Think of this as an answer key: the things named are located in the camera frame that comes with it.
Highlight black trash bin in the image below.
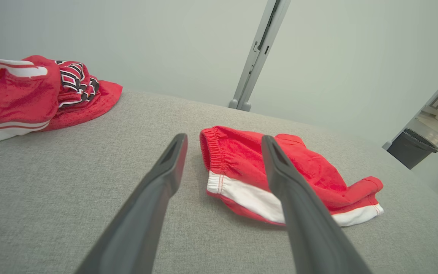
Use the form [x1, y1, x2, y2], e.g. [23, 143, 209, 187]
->
[387, 129, 438, 170]

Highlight grey metal partition post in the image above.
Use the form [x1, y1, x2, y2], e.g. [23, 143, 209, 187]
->
[229, 0, 292, 112]

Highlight grey fabric sofa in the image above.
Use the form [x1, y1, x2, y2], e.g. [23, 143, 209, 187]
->
[0, 88, 438, 274]

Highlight red Bulls basketball jersey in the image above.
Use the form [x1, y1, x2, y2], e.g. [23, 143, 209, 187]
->
[0, 55, 124, 147]

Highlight red shorts with white trim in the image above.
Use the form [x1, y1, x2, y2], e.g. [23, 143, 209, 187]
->
[199, 126, 384, 227]

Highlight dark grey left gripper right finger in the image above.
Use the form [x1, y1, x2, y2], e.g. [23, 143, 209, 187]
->
[261, 135, 371, 274]

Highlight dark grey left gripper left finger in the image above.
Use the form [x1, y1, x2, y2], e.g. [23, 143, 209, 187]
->
[75, 133, 188, 274]

